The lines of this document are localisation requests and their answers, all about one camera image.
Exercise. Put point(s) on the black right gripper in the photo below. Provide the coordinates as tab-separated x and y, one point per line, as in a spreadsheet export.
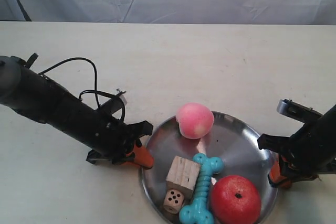
310	153

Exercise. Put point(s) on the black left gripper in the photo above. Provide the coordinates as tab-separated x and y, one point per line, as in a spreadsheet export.
114	141

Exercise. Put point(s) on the round metal plate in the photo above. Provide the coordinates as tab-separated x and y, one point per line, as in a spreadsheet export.
231	139

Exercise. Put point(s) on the wooden block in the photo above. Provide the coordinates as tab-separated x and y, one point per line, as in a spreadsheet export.
182	176

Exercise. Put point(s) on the red orange fruit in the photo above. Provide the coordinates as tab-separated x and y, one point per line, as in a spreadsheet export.
234	199

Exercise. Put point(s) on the pink peach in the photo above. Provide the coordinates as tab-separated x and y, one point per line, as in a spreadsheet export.
194	120

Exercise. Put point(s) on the wooden die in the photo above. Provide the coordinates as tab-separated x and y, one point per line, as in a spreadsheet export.
173	201

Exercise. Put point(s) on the turquoise bone toy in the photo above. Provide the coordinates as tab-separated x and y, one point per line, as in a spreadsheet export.
196	211

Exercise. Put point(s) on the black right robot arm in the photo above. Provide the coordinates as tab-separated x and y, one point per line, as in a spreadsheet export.
329	119

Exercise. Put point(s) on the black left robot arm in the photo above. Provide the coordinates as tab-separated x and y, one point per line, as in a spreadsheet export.
41	99

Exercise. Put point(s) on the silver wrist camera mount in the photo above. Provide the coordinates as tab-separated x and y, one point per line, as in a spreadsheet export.
297	111

